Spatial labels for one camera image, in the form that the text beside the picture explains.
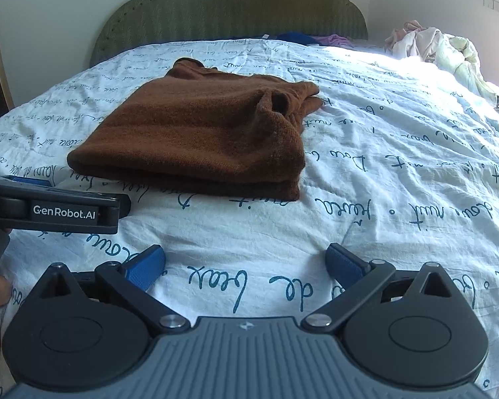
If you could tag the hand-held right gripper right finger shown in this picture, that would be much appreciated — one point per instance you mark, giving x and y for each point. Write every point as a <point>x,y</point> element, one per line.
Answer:
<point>343,262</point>

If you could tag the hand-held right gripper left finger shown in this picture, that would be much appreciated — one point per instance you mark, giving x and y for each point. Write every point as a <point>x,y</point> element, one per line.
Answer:
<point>143,272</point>

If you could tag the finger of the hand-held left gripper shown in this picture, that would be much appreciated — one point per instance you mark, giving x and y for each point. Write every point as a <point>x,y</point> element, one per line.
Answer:
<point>29,182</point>

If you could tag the brown knit sweater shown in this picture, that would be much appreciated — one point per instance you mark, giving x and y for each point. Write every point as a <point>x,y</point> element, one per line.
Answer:
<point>199,133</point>

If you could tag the pile of pink cream clothes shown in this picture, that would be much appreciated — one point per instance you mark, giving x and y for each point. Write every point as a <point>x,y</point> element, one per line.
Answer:
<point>436,50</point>

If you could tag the white printed blanket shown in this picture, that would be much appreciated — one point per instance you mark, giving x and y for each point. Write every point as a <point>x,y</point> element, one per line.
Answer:
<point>399,174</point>

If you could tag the purple cloth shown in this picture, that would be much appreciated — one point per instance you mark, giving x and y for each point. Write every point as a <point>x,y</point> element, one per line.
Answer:
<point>337,40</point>

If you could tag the blue cloth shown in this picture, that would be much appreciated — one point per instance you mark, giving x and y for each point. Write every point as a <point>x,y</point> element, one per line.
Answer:
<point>297,37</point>

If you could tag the green padded headboard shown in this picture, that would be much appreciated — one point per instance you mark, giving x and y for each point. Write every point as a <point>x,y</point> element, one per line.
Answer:
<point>233,8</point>

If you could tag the white wall switch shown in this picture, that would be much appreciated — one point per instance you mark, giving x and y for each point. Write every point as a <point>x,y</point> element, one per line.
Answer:
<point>493,4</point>

